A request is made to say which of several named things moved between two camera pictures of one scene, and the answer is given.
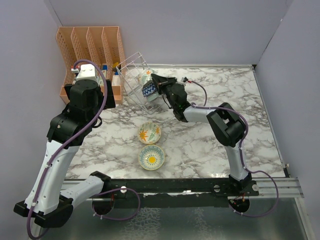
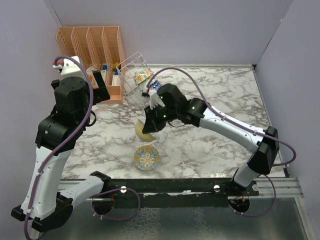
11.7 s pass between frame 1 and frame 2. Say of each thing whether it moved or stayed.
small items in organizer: stayed
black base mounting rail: stayed
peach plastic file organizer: stayed
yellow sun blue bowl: moved
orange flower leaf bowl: moved
